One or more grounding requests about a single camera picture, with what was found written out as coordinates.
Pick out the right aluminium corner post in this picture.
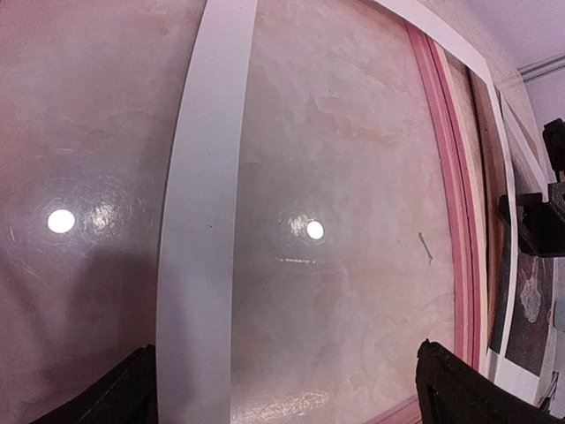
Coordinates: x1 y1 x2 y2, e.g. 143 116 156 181
518 53 565 83

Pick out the dark landscape photo print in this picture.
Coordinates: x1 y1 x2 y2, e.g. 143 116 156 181
477 105 554 382

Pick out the clear acrylic glass sheet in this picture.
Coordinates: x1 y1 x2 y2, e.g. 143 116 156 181
1 1 454 423

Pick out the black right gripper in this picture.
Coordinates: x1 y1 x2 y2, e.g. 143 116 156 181
516 182 564 256

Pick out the white photo mat board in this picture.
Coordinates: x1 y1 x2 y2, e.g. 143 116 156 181
154 0 520 424

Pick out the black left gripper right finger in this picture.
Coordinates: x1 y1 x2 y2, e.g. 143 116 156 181
416 340 563 424

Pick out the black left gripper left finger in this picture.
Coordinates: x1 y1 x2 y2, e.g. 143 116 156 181
36 344 157 423

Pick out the pink wooden picture frame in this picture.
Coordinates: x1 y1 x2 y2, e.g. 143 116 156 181
365 21 491 424

